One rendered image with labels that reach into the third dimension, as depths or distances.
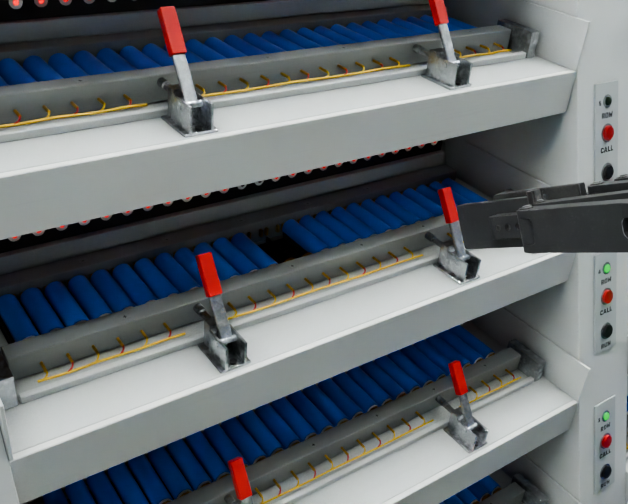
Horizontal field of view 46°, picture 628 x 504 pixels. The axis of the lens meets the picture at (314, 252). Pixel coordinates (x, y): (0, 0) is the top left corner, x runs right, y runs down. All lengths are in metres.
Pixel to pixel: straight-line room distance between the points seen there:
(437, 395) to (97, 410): 0.41
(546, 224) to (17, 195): 0.33
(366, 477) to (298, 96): 0.38
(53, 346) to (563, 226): 0.39
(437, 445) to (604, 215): 0.49
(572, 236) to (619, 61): 0.51
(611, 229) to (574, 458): 0.63
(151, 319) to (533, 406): 0.47
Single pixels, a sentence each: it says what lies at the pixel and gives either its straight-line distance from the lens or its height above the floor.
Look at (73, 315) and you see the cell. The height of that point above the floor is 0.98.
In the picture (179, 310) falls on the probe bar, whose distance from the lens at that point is 0.64.
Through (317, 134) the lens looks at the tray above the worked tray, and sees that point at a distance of 0.61.
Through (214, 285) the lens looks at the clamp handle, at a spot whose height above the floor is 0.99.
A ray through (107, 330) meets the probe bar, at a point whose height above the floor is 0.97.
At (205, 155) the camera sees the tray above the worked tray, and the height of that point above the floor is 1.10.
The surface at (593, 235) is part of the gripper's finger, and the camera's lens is 0.39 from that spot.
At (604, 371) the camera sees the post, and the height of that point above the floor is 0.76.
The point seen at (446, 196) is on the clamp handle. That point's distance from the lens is 0.75.
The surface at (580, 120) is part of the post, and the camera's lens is 0.84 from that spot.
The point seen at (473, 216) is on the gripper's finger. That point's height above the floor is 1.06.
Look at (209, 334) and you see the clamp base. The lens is 0.62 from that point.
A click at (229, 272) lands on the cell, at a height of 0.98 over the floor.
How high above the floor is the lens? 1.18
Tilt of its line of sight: 16 degrees down
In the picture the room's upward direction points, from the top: 6 degrees counter-clockwise
